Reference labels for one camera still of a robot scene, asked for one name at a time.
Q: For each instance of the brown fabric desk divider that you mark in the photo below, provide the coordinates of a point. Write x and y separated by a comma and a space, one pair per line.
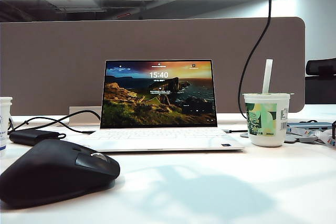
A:
52, 64

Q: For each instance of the white laptop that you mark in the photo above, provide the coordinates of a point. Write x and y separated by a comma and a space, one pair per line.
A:
157, 98

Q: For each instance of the green printed drink cup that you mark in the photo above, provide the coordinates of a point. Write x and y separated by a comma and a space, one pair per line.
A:
267, 119

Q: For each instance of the white drinking straw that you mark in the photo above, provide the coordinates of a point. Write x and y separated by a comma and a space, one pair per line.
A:
267, 77

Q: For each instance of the black computer mouse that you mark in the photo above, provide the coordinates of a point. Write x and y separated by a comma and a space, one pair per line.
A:
52, 171

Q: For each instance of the blue grey USB hub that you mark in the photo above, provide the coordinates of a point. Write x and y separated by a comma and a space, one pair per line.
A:
309, 124

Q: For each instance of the black laptop power brick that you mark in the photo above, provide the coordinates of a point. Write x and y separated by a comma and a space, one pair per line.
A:
29, 136

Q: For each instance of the black office chair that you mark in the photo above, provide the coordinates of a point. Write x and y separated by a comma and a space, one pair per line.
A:
320, 87

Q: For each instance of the white paper cup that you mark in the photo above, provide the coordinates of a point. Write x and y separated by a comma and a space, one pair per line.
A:
4, 119

